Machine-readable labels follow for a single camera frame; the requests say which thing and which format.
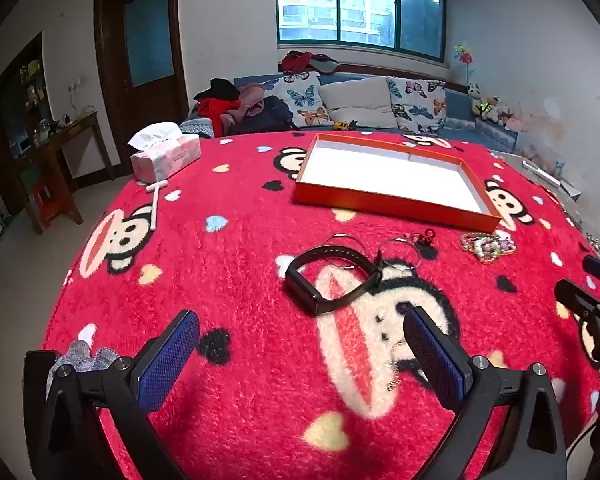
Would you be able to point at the colourful pinwheel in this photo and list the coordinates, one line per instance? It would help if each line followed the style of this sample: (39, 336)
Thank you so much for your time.
(464, 56)

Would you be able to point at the blue sofa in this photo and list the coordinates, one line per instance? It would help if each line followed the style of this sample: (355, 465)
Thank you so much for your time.
(460, 105)

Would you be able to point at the dark wooden door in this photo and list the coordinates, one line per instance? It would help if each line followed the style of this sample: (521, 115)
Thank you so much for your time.
(110, 85)

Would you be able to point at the pink plush toy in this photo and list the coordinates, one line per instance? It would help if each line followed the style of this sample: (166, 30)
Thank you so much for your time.
(511, 121)

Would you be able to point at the butterfly print pillow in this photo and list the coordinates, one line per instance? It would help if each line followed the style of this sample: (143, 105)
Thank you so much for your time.
(415, 105)
(300, 100)

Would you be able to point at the panda plush toy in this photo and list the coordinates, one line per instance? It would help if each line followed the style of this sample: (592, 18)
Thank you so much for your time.
(474, 91)

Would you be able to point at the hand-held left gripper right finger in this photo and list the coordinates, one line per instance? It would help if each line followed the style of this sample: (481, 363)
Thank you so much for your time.
(432, 355)

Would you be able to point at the dark wooden shelf cabinet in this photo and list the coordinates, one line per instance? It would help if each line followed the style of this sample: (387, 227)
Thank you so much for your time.
(10, 110)

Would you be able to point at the green framed window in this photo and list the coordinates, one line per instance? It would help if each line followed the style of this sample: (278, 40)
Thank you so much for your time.
(360, 5)

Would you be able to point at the white plastic strip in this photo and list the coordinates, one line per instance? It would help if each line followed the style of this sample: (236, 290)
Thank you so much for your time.
(545, 174)

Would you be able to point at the pink tissue pack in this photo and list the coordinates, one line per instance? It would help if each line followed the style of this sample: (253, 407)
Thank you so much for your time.
(165, 157)

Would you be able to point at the black smart watch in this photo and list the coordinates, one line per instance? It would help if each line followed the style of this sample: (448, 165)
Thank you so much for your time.
(307, 292)

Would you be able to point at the silver hoop earring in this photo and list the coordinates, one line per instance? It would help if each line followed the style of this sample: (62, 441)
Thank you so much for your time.
(380, 255)
(330, 236)

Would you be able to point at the orange shallow tray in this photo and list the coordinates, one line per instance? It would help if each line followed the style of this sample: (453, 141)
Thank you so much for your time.
(380, 175)

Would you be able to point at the white stick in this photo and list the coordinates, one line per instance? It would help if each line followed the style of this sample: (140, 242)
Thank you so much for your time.
(155, 210)

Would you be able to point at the pile of clothes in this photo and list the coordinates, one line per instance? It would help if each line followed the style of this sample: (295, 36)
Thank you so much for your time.
(240, 107)

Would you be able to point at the dark wooden side table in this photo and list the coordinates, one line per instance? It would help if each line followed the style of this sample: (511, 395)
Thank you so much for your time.
(75, 127)

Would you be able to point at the red plastic stool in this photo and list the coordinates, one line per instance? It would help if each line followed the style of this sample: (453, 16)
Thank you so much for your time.
(47, 192)

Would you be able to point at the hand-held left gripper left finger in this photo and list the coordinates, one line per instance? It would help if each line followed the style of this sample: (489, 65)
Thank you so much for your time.
(172, 355)

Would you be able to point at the plain white cushion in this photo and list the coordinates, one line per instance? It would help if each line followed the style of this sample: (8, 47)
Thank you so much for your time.
(355, 100)

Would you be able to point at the yellow toy car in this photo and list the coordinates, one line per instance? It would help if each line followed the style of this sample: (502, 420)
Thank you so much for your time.
(344, 125)

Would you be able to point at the plush toys on sofa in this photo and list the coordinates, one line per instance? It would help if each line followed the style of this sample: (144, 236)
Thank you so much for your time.
(487, 108)

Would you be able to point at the red clothes on sill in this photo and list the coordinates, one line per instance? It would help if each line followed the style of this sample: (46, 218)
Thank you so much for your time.
(305, 61)

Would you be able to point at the red cartoon monkey blanket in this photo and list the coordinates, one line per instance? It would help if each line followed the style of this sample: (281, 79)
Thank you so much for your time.
(240, 240)

